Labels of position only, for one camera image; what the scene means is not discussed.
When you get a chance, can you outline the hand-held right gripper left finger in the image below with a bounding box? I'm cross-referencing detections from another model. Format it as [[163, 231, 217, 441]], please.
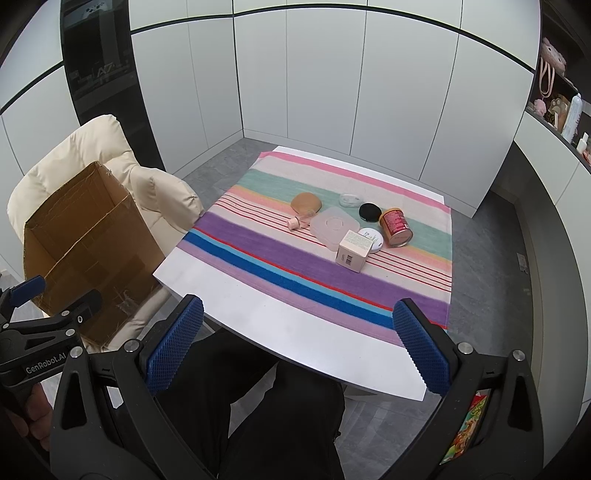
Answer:
[[48, 294, 218, 480]]

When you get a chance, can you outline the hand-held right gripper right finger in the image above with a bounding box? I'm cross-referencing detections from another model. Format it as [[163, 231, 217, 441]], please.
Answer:
[[392, 298, 546, 480]]

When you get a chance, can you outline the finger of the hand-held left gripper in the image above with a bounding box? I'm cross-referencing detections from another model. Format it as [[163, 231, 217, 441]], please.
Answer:
[[0, 275, 47, 325], [44, 290, 103, 342]]

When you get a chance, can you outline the brown cardboard box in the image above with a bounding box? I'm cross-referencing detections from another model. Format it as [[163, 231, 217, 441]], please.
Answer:
[[23, 161, 166, 347]]

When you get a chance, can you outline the small white carton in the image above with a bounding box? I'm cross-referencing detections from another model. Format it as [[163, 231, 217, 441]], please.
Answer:
[[336, 231, 374, 274]]

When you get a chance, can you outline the white round compact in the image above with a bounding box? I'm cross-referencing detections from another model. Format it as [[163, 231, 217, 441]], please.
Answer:
[[358, 226, 384, 254]]

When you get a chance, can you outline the translucent square plastic lid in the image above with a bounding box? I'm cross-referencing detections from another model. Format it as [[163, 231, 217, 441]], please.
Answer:
[[310, 206, 362, 251]]

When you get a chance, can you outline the small pink bottle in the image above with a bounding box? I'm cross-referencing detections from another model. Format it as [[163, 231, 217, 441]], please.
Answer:
[[286, 208, 320, 232]]

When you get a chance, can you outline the person's left hand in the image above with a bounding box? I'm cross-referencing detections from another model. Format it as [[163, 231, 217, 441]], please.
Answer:
[[7, 383, 52, 446]]

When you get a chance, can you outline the white table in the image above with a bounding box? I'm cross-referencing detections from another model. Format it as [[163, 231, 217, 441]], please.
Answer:
[[152, 145, 451, 402]]

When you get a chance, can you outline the colourful snack packet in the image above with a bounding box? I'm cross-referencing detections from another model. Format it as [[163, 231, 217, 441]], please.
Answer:
[[438, 390, 492, 464]]

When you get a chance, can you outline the striped colourful cloth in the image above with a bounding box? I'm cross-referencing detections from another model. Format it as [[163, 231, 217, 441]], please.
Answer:
[[178, 150, 453, 347]]

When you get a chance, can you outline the cream padded chair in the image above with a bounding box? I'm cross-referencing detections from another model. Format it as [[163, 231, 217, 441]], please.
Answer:
[[7, 114, 206, 356]]

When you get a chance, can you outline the black glass panel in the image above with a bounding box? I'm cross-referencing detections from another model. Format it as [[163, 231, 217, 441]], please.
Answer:
[[60, 0, 166, 172]]

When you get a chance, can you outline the brown patterned bag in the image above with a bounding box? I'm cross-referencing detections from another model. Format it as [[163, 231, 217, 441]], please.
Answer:
[[545, 95, 573, 132]]

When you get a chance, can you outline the tall white bottle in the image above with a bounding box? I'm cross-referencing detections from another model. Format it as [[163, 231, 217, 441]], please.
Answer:
[[561, 93, 583, 141]]

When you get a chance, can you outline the pink plush bag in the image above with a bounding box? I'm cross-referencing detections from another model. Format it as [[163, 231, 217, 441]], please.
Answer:
[[539, 37, 568, 97]]

